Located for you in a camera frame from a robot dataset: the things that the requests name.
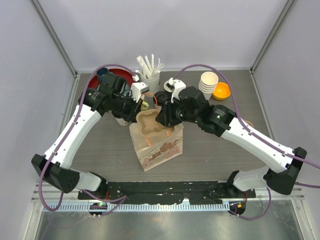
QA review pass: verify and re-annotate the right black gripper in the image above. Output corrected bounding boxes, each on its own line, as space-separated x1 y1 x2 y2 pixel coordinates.
156 95 200 127

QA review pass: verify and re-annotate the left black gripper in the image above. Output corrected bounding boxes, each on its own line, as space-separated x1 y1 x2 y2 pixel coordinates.
112 92 143 123

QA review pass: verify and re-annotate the brown cardboard cup carrier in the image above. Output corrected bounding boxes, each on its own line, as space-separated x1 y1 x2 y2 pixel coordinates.
136 109 166 138

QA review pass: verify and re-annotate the printed paper takeout bag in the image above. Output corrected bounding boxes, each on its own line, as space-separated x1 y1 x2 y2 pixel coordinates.
128 92 184 172

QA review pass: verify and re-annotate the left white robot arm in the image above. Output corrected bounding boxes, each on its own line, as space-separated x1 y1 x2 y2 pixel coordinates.
31 73 149 200

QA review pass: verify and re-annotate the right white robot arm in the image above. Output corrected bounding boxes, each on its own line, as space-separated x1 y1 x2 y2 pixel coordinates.
154 86 307 198

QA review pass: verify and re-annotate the yellow mug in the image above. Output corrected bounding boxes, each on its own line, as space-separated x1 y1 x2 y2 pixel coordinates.
140 101 150 111

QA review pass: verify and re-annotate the dark green mug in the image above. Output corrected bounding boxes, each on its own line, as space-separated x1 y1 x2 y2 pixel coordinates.
163 80 173 93

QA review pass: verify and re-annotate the white straw holder cup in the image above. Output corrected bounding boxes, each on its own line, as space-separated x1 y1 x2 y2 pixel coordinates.
139 70 160 94

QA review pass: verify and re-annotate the red round tray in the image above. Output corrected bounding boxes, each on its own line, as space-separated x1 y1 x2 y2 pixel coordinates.
88 68 134 89

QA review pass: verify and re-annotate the wrapped white straw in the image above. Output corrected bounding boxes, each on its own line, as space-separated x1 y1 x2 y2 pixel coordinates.
136 53 164 79

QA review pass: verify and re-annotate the blue mug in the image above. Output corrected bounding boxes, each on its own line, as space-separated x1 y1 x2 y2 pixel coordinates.
96 67 109 82

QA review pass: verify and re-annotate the stack of white paper cups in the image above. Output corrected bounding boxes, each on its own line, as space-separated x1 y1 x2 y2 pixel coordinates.
198 71 219 100

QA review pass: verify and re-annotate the orange bowl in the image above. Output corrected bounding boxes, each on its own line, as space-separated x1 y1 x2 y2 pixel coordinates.
212 82 231 101

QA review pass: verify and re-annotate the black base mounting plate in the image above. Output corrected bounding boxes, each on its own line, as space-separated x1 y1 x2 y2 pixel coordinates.
78 181 256 205

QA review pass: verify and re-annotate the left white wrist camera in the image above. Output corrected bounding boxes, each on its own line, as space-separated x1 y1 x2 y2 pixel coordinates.
130 82 149 102

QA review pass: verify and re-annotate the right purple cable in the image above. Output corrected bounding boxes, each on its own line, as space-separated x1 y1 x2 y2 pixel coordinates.
172 63 320 220

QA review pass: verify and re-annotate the purple cable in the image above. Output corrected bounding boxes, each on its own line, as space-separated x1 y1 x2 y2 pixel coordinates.
38 63 140 216
172 63 320 220

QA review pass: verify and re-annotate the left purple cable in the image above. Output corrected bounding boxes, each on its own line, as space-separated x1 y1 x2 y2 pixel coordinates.
38 63 140 216

